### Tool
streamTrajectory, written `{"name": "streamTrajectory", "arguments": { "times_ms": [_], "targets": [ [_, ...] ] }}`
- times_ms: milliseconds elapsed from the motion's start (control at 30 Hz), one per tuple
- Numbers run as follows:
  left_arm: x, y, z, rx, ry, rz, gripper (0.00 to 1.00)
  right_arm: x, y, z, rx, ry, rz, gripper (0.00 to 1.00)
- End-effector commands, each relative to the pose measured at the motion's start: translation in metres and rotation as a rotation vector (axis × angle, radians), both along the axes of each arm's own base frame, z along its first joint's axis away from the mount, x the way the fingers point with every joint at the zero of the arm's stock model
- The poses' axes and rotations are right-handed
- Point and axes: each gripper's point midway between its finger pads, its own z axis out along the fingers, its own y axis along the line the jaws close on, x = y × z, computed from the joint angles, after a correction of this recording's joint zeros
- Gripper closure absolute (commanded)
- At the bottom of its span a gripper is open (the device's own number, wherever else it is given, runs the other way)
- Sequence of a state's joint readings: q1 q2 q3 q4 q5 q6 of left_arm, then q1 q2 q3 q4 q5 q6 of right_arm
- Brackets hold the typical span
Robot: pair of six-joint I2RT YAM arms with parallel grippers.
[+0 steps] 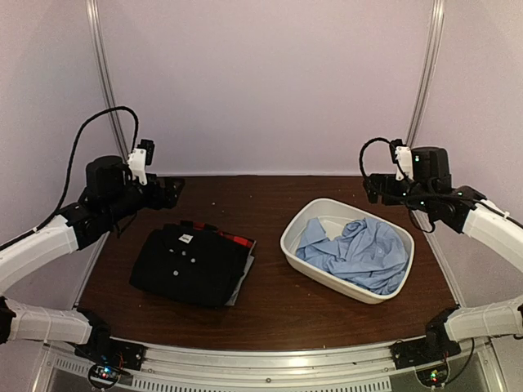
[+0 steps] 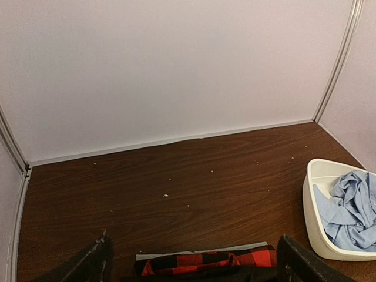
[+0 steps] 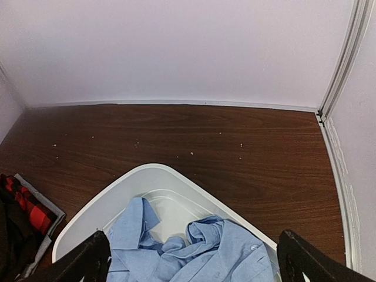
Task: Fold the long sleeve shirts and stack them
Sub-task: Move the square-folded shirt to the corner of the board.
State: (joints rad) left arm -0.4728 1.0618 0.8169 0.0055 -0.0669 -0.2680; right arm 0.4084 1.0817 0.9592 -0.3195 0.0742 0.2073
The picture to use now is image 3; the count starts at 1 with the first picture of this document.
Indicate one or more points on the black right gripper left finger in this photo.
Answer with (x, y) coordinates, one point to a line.
(89, 261)

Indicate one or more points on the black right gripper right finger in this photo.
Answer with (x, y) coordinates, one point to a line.
(298, 260)

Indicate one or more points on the light blue long sleeve shirt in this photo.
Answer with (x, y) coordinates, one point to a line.
(214, 249)

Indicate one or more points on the grey folded shirt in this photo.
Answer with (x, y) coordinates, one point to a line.
(47, 239)

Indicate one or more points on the red black plaid shirt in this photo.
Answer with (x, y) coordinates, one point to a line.
(40, 217)

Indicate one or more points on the white plastic tub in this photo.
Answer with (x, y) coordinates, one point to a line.
(176, 200)

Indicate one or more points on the right aluminium corner post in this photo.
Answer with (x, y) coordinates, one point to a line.
(357, 26)

